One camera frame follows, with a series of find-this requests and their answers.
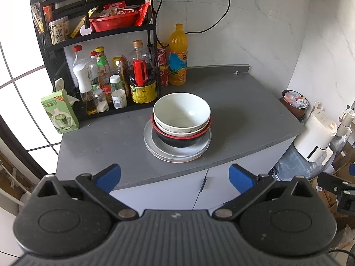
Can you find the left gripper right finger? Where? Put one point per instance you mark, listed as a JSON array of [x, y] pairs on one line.
[[251, 189]]

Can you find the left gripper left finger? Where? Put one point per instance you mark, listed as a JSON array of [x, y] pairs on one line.
[[98, 188]]

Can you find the white plate Sweet print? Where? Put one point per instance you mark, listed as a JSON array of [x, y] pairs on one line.
[[171, 154]]

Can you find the black red-rimmed bowl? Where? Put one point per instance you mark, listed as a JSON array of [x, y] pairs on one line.
[[180, 142]]

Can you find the white bowl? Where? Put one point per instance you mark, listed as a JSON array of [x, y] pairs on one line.
[[181, 114]]

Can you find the white cabinet doors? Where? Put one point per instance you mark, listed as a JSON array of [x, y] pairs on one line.
[[206, 189]]

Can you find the white electric kettle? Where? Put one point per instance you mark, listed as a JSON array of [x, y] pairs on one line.
[[313, 144]]

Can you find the small clear spice jar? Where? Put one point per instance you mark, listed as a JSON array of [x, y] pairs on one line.
[[101, 102]]

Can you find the green tissue box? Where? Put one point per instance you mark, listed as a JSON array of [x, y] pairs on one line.
[[59, 108]]

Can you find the small white labelled jar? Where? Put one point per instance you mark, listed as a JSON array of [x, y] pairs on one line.
[[118, 92]]

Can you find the brown trash bin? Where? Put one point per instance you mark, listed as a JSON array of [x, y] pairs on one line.
[[295, 102]]

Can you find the green label sauce bottle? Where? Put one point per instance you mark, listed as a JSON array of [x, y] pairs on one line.
[[104, 72]]

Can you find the red-cap small bottle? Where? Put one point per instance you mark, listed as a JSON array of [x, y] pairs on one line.
[[93, 71]]

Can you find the white spray oil bottle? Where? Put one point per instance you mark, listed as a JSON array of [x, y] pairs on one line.
[[85, 88]]

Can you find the yellow-cap brown bottle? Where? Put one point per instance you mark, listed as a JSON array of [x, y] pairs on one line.
[[120, 67]]

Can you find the red-cap clear bottle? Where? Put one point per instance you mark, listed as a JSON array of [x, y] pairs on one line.
[[79, 57]]

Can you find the upper red drink can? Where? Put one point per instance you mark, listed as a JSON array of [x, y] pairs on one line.
[[162, 54]]

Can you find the orange juice bottle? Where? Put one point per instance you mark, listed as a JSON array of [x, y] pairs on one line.
[[178, 53]]

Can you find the black metal shelf rack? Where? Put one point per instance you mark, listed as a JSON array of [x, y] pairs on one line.
[[53, 54]]

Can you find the red plastic basket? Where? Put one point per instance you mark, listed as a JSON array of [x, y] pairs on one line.
[[116, 17]]

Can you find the soy sauce bottle red handle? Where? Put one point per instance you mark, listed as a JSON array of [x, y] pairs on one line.
[[142, 77]]

